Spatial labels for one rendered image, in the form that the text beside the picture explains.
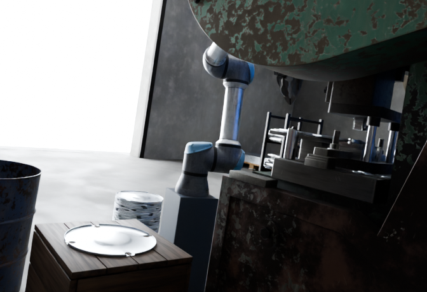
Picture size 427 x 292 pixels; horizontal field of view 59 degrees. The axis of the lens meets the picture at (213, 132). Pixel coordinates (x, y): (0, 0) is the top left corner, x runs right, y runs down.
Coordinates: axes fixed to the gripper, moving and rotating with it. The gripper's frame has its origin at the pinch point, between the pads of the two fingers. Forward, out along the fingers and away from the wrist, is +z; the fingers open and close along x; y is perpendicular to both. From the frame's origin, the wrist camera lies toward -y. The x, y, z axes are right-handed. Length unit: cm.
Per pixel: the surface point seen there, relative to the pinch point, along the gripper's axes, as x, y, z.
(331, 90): 14.7, 7.0, -2.0
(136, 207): -106, -47, 52
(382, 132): -2, -697, 22
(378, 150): 27.4, 3.3, 17.2
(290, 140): 4.8, 20.4, 13.0
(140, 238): -46, 27, 45
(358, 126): 22.5, 8.0, 9.6
